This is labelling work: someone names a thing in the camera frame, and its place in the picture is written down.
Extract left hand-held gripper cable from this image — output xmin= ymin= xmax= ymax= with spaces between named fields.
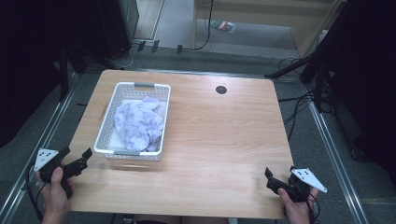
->
xmin=21 ymin=166 xmax=48 ymax=222

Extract hand-held gripper cable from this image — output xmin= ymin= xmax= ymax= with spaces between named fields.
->
xmin=305 ymin=192 xmax=322 ymax=224
xmin=21 ymin=166 xmax=48 ymax=222

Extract person's left hand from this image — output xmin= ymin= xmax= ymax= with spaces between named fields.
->
xmin=35 ymin=167 xmax=77 ymax=224

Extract white perforated plastic basket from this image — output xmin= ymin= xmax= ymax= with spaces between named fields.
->
xmin=93 ymin=81 xmax=172 ymax=162

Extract metal floor rail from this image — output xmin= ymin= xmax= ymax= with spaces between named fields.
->
xmin=0 ymin=89 xmax=77 ymax=224
xmin=301 ymin=83 xmax=372 ymax=224

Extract black cabinet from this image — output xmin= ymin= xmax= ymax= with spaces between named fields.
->
xmin=94 ymin=0 xmax=140 ymax=60

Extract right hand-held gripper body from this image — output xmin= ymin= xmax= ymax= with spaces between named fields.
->
xmin=266 ymin=167 xmax=329 ymax=203

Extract lavender patterned cloth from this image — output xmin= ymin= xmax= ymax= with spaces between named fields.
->
xmin=113 ymin=96 xmax=168 ymax=153

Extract black hanging cable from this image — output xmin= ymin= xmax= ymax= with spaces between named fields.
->
xmin=182 ymin=0 xmax=215 ymax=51

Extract person's right hand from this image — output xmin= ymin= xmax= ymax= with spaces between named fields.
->
xmin=277 ymin=187 xmax=320 ymax=224

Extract white cable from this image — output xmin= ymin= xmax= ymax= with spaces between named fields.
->
xmin=109 ymin=43 xmax=140 ymax=70

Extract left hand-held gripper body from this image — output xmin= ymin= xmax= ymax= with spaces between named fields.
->
xmin=33 ymin=147 xmax=89 ymax=200

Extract black floor cables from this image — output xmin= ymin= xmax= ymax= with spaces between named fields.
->
xmin=277 ymin=57 xmax=316 ymax=141

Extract right hand-held gripper cable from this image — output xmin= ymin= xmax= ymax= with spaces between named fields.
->
xmin=305 ymin=192 xmax=322 ymax=224

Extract colourful packet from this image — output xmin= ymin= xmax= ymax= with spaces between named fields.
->
xmin=210 ymin=20 xmax=238 ymax=34

